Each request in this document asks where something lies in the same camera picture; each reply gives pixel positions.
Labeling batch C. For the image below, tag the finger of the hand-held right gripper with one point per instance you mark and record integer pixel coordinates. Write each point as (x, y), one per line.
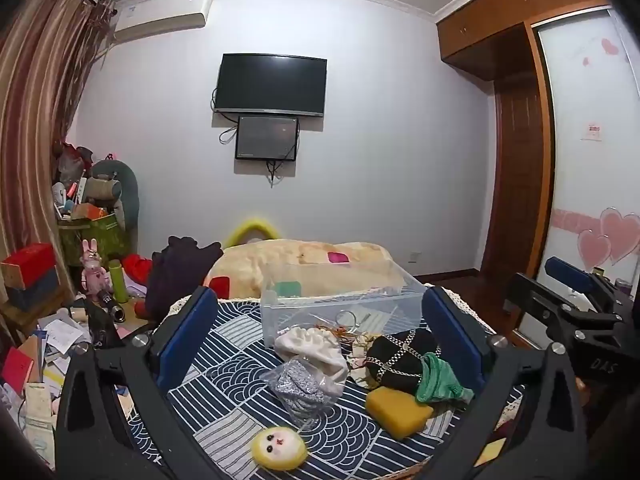
(570, 270)
(540, 305)

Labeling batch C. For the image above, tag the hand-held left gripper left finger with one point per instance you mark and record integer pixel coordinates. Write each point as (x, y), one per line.
(186, 342)

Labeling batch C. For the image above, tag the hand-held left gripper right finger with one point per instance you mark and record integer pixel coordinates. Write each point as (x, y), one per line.
(452, 342)

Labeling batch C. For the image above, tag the green knitted cloth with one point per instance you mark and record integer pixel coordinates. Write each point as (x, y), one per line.
(439, 380)

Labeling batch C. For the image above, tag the blue wave pattern blanket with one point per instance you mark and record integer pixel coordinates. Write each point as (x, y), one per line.
(235, 375)

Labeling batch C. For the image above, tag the dark clothing pile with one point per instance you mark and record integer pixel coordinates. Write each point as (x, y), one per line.
(175, 275)

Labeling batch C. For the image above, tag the black flashlight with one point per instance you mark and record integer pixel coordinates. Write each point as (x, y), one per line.
(111, 305)

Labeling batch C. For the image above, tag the yellow sponge block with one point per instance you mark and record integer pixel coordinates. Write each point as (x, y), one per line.
(397, 412)

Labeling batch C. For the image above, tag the red cloth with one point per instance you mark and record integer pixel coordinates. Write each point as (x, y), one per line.
(137, 267)

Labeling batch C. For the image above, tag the green bottle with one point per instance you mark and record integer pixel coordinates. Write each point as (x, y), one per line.
(119, 282)

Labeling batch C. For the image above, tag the floral fabric pouch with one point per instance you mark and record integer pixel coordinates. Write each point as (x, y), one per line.
(357, 362)

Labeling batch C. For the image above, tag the brown wooden door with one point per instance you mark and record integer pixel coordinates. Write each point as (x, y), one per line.
(515, 175)

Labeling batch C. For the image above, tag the white heart print wardrobe door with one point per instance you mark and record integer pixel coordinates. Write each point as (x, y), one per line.
(590, 160)

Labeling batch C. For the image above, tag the yellow paper note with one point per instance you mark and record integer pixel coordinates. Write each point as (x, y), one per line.
(490, 451)

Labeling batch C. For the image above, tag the pink bunny toy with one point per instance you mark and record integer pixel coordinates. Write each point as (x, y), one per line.
(94, 270)

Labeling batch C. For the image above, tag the clear plastic storage bin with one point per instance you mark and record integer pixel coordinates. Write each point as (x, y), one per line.
(300, 312)

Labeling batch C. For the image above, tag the clear bag with silver item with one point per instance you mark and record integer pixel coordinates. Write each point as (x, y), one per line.
(300, 392)

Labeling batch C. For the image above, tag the yellow green plush arch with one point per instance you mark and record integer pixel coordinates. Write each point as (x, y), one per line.
(252, 225)

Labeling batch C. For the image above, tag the green storage basket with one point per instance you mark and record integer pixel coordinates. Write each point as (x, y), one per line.
(92, 240)

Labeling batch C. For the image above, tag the yellow round plush face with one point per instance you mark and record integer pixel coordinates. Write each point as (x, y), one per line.
(277, 449)

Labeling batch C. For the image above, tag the yellow plush patchwork quilt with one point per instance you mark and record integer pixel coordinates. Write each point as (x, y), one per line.
(300, 260)

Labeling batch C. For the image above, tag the pile of papers and booklets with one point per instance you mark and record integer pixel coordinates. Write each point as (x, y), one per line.
(40, 360)

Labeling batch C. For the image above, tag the grey green curved pillow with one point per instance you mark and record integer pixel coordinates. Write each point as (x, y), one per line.
(129, 195)

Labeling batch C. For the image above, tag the dark blue box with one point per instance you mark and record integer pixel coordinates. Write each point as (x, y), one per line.
(35, 290)

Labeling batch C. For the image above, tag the grey plush toy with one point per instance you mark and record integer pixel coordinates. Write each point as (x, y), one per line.
(102, 190)

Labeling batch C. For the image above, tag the red box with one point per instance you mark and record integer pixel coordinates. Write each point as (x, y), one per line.
(27, 262)

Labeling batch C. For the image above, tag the heap of plastic bags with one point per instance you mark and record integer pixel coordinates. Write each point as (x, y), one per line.
(72, 160)

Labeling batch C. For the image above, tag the wooden overhead cabinet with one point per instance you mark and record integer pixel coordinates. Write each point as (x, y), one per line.
(500, 25)

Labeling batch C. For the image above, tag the striped brown curtain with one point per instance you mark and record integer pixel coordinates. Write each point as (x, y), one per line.
(35, 110)

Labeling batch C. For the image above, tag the white air conditioner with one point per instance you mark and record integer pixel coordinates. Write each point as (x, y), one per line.
(160, 15)

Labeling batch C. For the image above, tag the white wall socket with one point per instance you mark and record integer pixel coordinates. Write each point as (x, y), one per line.
(415, 257)

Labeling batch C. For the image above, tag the small black wall monitor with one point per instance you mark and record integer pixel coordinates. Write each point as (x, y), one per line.
(267, 137)

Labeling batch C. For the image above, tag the black wall television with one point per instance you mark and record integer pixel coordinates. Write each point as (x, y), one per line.
(270, 82)

